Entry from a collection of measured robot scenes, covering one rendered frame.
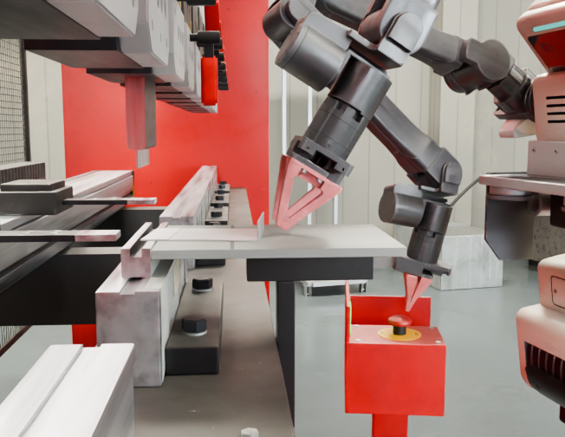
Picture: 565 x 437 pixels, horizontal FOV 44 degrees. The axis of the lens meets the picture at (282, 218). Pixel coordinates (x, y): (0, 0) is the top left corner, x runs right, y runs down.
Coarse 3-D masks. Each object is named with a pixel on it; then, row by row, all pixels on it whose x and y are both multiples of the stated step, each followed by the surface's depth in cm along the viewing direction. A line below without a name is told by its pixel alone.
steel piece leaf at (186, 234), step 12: (192, 228) 84; (204, 228) 84; (216, 228) 84; (180, 240) 76; (192, 240) 76; (204, 240) 76; (216, 240) 76; (228, 240) 75; (240, 240) 75; (252, 240) 75
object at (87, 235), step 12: (0, 228) 84; (0, 240) 77; (12, 240) 77; (24, 240) 77; (36, 240) 77; (48, 240) 77; (60, 240) 77; (72, 240) 77; (84, 240) 77; (96, 240) 77; (108, 240) 77
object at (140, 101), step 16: (128, 80) 72; (144, 80) 72; (128, 96) 72; (144, 96) 72; (128, 112) 72; (144, 112) 72; (128, 128) 72; (144, 128) 72; (128, 144) 72; (144, 144) 73; (144, 160) 78
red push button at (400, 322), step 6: (390, 318) 116; (396, 318) 115; (402, 318) 115; (408, 318) 115; (390, 324) 115; (396, 324) 114; (402, 324) 114; (408, 324) 114; (396, 330) 115; (402, 330) 115
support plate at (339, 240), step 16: (336, 224) 89; (352, 224) 89; (368, 224) 89; (272, 240) 76; (288, 240) 76; (304, 240) 76; (320, 240) 76; (336, 240) 76; (352, 240) 76; (368, 240) 76; (384, 240) 76; (160, 256) 70; (176, 256) 70; (192, 256) 70; (208, 256) 70; (224, 256) 71; (240, 256) 71; (256, 256) 71; (272, 256) 71; (288, 256) 71; (304, 256) 71; (320, 256) 71; (336, 256) 71; (352, 256) 72; (368, 256) 72; (384, 256) 72; (400, 256) 72
